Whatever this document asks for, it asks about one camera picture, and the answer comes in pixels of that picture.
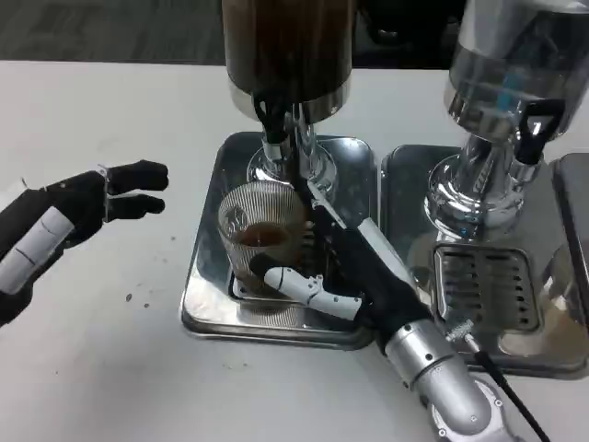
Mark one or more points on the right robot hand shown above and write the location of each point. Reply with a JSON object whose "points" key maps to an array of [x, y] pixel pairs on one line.
{"points": [[386, 290]]}

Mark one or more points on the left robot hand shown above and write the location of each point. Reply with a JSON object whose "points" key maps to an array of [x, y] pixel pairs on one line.
{"points": [[69, 202]]}

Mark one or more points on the clear ribbed glass cup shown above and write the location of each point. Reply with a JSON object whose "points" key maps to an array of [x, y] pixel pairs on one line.
{"points": [[257, 216]]}

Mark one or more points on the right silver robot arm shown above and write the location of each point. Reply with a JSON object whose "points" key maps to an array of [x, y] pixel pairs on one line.
{"points": [[442, 373]]}

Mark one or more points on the steel tray under clear dispenser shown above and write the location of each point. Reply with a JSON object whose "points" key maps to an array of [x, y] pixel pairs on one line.
{"points": [[405, 207]]}

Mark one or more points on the steel drip grid, clear dispenser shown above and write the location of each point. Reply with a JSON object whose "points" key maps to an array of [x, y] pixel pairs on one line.
{"points": [[483, 285]]}

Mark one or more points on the steel tray under dark dispenser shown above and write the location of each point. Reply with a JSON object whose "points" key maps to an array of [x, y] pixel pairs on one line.
{"points": [[207, 258]]}

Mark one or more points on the black tap of dark dispenser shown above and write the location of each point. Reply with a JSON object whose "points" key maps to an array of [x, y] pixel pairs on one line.
{"points": [[271, 124]]}

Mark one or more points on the steel tray at picture edge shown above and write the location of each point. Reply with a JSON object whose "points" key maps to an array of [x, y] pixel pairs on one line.
{"points": [[575, 207]]}

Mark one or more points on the black tap of clear dispenser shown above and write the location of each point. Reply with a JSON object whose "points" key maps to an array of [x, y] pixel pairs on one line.
{"points": [[536, 133]]}

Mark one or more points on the clear liquid drink dispenser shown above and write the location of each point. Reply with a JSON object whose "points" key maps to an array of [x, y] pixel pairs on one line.
{"points": [[501, 60]]}

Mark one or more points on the black bulky object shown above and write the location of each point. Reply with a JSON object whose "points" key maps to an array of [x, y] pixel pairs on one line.
{"points": [[405, 32]]}

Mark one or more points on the dark liquid drink dispenser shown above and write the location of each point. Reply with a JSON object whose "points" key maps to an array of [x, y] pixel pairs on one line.
{"points": [[285, 41]]}

